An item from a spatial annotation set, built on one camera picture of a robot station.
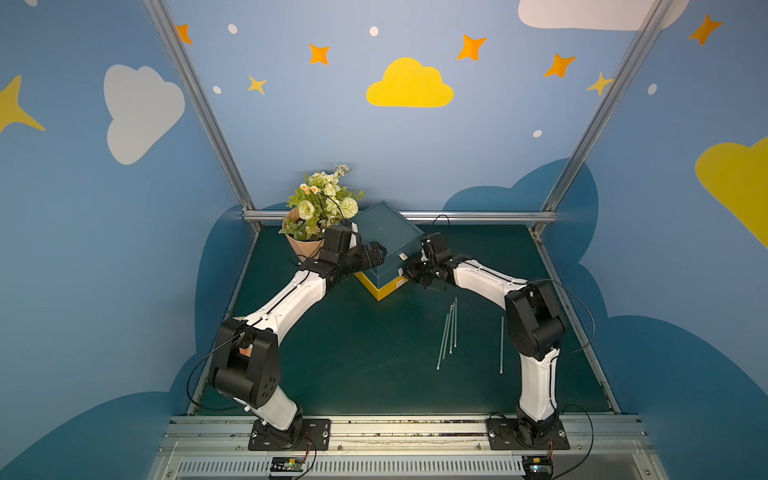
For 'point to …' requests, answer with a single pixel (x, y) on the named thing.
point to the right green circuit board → (537, 467)
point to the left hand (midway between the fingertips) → (375, 251)
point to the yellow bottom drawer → (379, 293)
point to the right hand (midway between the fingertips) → (401, 268)
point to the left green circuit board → (286, 465)
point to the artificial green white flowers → (322, 201)
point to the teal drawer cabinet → (381, 223)
